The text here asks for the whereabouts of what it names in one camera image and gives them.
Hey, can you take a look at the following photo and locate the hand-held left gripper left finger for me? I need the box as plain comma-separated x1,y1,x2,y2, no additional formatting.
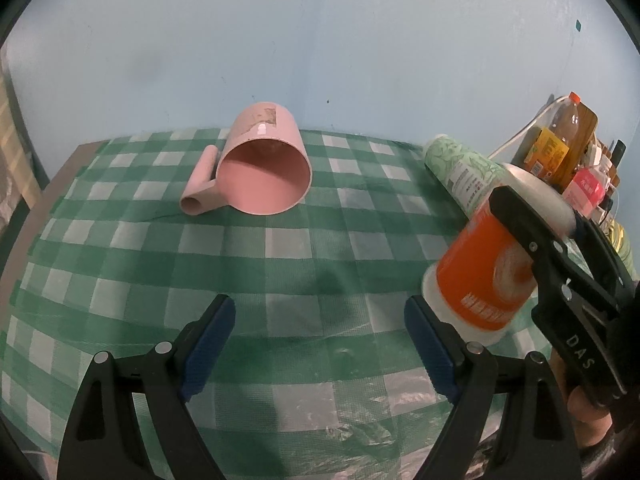
57,294,236,480

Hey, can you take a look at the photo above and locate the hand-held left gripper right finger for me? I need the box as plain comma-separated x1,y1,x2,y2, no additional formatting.
403,294,584,480

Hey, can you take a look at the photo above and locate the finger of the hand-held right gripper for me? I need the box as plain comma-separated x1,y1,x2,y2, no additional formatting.
574,214,640,307
488,185,629,407

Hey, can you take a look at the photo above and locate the orange and white paper cup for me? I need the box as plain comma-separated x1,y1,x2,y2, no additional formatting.
421,162,577,347

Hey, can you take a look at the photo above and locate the pink cup with handle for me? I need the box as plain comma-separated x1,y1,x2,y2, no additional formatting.
179,102,312,216

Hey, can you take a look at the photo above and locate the green patterned paper cup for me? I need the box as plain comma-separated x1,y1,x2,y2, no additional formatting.
424,133,512,220

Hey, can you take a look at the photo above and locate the person's right hand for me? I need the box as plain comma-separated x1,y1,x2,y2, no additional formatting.
550,351,613,449

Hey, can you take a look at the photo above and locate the yellow-green striped cloth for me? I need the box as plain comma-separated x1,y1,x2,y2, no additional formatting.
602,220,640,282

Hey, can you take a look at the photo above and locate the pink-label plastic bottle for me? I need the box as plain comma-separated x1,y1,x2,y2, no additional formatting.
563,164,614,222

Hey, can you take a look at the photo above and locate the wooden board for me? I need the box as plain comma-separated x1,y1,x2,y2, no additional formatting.
564,104,599,188

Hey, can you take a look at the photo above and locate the orange-capped juice bottle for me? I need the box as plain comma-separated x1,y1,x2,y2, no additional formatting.
523,92,587,185

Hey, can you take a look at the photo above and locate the green checkered tablecloth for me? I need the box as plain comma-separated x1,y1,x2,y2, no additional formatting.
0,127,640,480

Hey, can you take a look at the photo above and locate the white cable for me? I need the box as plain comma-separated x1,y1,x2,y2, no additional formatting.
487,94,572,161

